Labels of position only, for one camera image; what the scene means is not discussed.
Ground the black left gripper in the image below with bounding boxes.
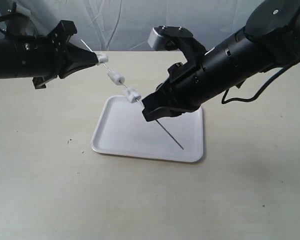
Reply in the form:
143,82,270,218
32,20,98,90

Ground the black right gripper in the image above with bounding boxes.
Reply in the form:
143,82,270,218
141,48,231,123

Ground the white foam piece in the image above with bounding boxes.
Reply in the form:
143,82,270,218
107,71,125,86
96,52,109,66
122,87,142,104

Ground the thin metal skewer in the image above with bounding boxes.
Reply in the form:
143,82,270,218
80,38,185,151

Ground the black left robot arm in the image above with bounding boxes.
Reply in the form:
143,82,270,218
0,2,99,90

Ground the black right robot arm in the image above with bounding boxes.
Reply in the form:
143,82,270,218
142,0,300,122

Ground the white rectangular plastic tray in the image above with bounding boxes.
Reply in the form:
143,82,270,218
90,95,205,163

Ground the grey wrinkled backdrop curtain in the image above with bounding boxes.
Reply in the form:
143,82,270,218
0,0,300,55

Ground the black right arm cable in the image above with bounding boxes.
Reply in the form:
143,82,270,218
221,59,300,105

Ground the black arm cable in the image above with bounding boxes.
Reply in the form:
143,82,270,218
0,1,41,38
221,59,300,105

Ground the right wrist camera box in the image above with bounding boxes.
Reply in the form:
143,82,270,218
147,25,193,51

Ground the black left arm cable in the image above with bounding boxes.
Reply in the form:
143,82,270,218
0,1,41,38

